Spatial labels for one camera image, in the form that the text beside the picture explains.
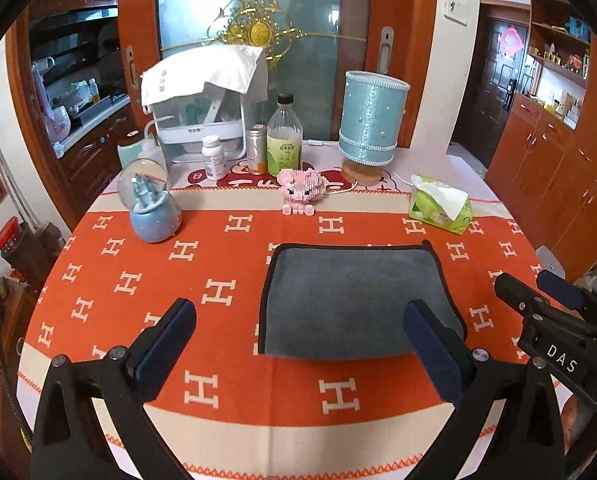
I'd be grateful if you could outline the wooden shelf cabinet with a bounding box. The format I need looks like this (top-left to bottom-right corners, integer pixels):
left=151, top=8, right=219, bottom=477
left=485, top=0, right=597, bottom=281

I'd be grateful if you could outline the orange patterned tablecloth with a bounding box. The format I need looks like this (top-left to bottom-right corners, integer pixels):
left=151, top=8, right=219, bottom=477
left=16, top=147, right=579, bottom=480

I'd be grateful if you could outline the red lid jar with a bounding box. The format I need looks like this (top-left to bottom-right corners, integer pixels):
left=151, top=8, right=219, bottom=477
left=0, top=216, right=30, bottom=262

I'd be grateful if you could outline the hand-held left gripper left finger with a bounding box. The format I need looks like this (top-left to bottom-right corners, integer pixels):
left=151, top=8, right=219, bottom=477
left=31, top=298, right=197, bottom=480

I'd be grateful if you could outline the white lamp cable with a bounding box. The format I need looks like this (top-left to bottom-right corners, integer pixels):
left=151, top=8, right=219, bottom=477
left=301, top=140, right=417, bottom=195

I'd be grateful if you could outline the white squeeze bottle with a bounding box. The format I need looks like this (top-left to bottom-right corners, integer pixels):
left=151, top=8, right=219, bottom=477
left=117, top=119, right=173, bottom=187

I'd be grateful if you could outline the wooden kitchen cabinet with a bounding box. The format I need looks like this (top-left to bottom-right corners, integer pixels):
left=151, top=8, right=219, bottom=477
left=6, top=0, right=134, bottom=201

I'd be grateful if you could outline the gold door ornament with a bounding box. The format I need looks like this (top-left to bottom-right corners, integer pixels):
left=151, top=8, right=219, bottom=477
left=207, top=0, right=305, bottom=71

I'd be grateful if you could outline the dark wooden door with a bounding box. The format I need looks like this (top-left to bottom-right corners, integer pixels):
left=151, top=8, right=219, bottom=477
left=452, top=2, right=530, bottom=171

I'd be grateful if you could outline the clear bottle with green label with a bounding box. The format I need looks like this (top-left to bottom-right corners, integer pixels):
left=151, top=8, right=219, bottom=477
left=267, top=93, right=300, bottom=177

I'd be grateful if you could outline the white pill bottle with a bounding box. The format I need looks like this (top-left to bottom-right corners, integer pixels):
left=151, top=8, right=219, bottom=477
left=202, top=135, right=227, bottom=181

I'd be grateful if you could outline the blue table lamp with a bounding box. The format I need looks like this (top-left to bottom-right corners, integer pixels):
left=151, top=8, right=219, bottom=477
left=337, top=70, right=410, bottom=186

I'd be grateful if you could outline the white wall switch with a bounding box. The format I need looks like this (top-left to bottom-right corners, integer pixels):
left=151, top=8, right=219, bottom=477
left=443, top=0, right=470, bottom=26

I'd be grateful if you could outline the blue snow globe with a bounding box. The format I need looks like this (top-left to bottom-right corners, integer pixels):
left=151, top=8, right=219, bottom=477
left=114, top=158, right=182, bottom=244

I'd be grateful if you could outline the green tissue pack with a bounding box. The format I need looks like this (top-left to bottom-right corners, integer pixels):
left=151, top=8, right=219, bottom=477
left=409, top=173, right=473, bottom=236

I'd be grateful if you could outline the wooden glass sliding door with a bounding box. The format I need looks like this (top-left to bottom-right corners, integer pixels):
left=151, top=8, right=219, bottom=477
left=116, top=0, right=439, bottom=148

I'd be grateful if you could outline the small metal can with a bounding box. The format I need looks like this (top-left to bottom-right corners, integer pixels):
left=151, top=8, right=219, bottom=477
left=246, top=124, right=270, bottom=176

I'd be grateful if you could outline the pink block pig figure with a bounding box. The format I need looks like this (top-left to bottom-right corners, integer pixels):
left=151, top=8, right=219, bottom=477
left=277, top=169, right=328, bottom=217

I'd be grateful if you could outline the white cloth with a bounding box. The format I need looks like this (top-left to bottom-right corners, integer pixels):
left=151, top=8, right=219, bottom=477
left=141, top=44, right=269, bottom=108

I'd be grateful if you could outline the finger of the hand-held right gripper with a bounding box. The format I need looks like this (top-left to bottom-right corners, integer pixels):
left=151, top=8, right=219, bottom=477
left=536, top=270, right=597, bottom=322
left=495, top=272, right=597, bottom=342

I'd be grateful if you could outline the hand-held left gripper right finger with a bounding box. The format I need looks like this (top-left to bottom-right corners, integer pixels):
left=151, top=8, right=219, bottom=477
left=403, top=300, right=565, bottom=480

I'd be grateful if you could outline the grey towel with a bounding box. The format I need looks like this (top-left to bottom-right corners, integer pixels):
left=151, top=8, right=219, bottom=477
left=257, top=240, right=468, bottom=362

